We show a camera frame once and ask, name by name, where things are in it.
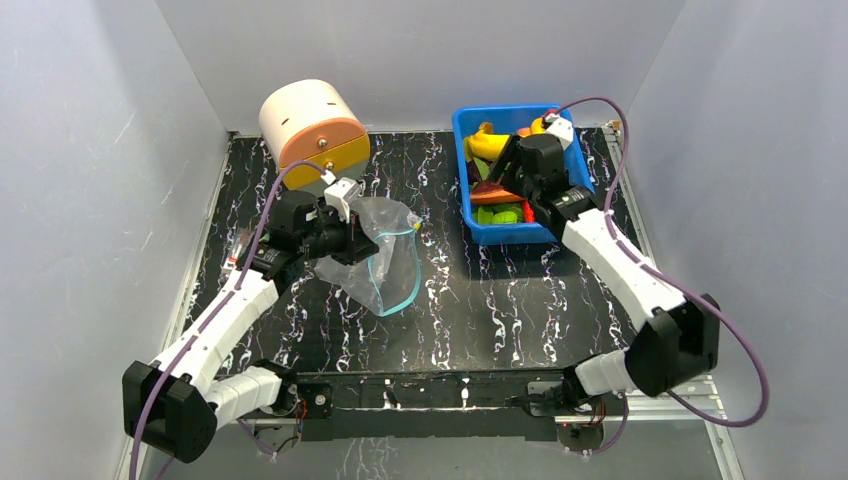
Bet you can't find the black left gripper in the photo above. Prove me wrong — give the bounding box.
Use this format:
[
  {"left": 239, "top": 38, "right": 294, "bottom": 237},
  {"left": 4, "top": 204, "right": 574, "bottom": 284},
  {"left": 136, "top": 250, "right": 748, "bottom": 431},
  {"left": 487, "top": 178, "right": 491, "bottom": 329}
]
[{"left": 299, "top": 208, "right": 380, "bottom": 267}]

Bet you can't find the clear zip top bag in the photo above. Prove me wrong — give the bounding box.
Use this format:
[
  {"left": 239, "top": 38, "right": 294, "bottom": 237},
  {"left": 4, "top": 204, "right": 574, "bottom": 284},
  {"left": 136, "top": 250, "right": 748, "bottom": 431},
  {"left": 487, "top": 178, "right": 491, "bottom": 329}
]
[{"left": 315, "top": 197, "right": 422, "bottom": 317}]

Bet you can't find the green watermelon slice toy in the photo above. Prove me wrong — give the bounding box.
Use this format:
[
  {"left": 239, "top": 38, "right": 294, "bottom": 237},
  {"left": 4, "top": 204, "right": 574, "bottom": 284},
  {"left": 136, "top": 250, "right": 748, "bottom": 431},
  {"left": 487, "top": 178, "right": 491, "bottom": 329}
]
[{"left": 473, "top": 205, "right": 497, "bottom": 225}]

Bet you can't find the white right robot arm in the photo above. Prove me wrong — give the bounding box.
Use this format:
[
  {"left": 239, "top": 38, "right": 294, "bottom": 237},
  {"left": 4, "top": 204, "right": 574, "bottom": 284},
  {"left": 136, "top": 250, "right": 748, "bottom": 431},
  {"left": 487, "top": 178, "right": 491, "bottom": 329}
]
[{"left": 490, "top": 134, "right": 720, "bottom": 414}]

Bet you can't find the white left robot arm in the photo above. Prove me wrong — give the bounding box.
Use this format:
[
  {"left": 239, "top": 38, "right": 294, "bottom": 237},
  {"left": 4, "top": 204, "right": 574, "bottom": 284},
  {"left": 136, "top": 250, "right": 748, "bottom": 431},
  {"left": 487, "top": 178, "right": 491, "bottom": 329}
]
[{"left": 122, "top": 185, "right": 379, "bottom": 463}]

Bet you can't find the green leaf vegetable toy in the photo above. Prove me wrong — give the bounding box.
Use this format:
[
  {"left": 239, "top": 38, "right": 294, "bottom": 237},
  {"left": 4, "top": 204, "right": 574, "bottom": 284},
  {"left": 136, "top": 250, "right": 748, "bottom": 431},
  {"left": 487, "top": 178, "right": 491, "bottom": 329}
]
[{"left": 467, "top": 157, "right": 490, "bottom": 184}]

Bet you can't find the yellow banana bunch toy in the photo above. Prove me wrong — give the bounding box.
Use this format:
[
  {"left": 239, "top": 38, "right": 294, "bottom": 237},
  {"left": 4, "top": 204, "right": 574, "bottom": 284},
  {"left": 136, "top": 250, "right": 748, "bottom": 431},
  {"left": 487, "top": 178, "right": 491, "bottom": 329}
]
[{"left": 463, "top": 122, "right": 512, "bottom": 162}]

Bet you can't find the green custard apple toy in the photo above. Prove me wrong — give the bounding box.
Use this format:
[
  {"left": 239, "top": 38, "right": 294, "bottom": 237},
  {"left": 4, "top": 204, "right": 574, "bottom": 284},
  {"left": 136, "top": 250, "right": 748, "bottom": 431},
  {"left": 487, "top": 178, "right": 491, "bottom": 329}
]
[{"left": 491, "top": 203, "right": 525, "bottom": 225}]

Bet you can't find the red chili pepper toy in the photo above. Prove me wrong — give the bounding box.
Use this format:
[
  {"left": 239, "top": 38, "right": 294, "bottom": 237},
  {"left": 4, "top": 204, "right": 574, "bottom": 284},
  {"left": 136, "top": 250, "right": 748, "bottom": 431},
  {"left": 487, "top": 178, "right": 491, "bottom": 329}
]
[{"left": 522, "top": 200, "right": 535, "bottom": 223}]

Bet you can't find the yellow bell pepper toy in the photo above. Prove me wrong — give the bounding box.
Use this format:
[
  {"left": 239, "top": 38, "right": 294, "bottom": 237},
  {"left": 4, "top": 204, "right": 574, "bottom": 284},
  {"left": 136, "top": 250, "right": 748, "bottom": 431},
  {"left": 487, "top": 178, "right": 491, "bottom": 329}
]
[{"left": 529, "top": 116, "right": 549, "bottom": 135}]

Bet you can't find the blue plastic bin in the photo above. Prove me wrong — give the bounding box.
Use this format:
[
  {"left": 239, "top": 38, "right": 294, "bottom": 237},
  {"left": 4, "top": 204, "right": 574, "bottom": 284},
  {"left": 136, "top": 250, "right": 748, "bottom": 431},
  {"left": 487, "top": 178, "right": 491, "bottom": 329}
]
[{"left": 452, "top": 104, "right": 598, "bottom": 246}]

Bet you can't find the marker pen pack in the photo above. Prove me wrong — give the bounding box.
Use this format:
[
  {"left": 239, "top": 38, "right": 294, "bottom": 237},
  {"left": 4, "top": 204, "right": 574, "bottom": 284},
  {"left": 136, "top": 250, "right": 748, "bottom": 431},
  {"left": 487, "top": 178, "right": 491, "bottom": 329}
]
[{"left": 222, "top": 229, "right": 250, "bottom": 274}]

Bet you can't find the round pastel drawer cabinet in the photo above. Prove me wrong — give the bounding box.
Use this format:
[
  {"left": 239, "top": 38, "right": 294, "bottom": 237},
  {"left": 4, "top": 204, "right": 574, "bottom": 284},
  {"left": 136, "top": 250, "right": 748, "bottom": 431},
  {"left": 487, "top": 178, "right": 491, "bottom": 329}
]
[{"left": 259, "top": 79, "right": 371, "bottom": 180}]

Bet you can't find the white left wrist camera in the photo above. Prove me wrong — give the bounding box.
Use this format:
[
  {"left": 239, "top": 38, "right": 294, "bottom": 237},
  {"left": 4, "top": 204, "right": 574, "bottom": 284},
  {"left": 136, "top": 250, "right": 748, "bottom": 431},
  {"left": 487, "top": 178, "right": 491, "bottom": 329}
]
[{"left": 324, "top": 177, "right": 362, "bottom": 223}]

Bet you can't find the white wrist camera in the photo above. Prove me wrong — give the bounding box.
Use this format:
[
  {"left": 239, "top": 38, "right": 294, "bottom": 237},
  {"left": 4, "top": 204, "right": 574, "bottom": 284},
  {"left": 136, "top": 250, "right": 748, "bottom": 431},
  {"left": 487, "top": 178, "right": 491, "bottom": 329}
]
[
  {"left": 324, "top": 177, "right": 362, "bottom": 223},
  {"left": 542, "top": 113, "right": 574, "bottom": 150}
]

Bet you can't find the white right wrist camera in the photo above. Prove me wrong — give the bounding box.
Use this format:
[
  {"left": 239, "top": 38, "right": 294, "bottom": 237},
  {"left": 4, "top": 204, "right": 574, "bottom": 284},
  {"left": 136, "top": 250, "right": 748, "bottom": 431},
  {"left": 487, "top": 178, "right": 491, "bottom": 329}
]
[{"left": 542, "top": 113, "right": 574, "bottom": 150}]

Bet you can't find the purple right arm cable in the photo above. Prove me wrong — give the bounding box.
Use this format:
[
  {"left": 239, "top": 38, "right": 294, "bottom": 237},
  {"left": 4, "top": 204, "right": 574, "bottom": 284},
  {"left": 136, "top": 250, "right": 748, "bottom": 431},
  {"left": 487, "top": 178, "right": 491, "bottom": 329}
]
[{"left": 543, "top": 97, "right": 771, "bottom": 429}]

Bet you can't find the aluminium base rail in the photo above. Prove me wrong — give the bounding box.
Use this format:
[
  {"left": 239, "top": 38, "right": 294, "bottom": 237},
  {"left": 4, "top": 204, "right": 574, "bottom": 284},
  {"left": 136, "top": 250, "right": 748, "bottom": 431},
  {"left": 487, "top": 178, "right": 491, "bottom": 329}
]
[{"left": 129, "top": 374, "right": 743, "bottom": 480}]

